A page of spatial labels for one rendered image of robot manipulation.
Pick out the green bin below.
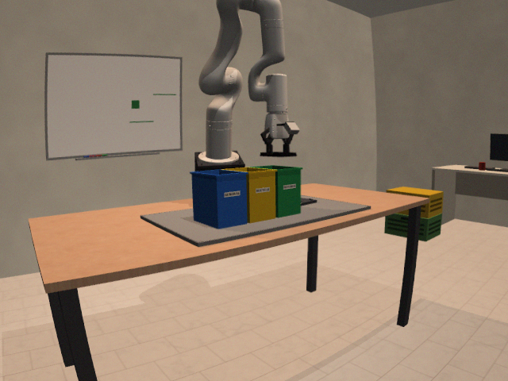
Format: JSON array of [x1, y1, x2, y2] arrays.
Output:
[[254, 165, 302, 217]]

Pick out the blue open-top bin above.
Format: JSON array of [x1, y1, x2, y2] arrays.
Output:
[[190, 170, 248, 229]]

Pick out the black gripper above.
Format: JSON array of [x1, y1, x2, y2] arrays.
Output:
[[260, 113, 294, 155]]

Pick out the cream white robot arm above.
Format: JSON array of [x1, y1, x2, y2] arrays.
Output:
[[198, 0, 287, 164]]

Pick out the yellow open-top bin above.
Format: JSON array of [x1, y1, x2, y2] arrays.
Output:
[[225, 167, 277, 223]]

